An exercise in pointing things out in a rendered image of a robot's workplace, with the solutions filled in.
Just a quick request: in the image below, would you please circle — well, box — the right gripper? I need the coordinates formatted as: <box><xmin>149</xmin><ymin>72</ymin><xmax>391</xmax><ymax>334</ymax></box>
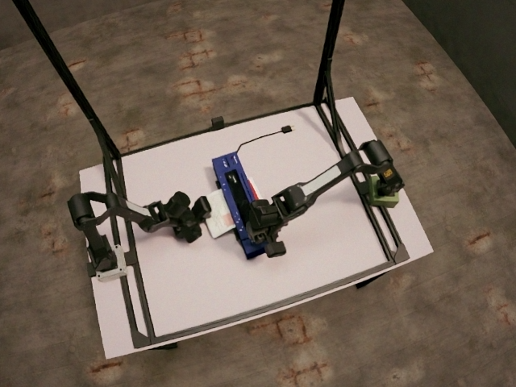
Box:
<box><xmin>173</xmin><ymin>196</ymin><xmax>212</xmax><ymax>239</ymax></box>

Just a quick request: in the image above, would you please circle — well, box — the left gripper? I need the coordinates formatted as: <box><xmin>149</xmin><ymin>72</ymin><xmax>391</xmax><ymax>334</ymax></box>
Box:
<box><xmin>249</xmin><ymin>199</ymin><xmax>289</xmax><ymax>258</ymax></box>

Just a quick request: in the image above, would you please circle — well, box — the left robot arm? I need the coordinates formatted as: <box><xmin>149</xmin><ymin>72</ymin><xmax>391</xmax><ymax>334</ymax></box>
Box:
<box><xmin>246</xmin><ymin>139</ymin><xmax>405</xmax><ymax>243</ymax></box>

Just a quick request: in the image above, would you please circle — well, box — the white printed sheet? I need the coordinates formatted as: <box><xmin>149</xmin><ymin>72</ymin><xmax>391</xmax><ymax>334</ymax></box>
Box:
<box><xmin>206</xmin><ymin>177</ymin><xmax>263</xmax><ymax>238</ymax></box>

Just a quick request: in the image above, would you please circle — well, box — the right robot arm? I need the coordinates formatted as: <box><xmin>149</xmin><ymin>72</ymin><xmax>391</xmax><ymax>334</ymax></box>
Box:
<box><xmin>67</xmin><ymin>191</ymin><xmax>202</xmax><ymax>273</ymax></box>

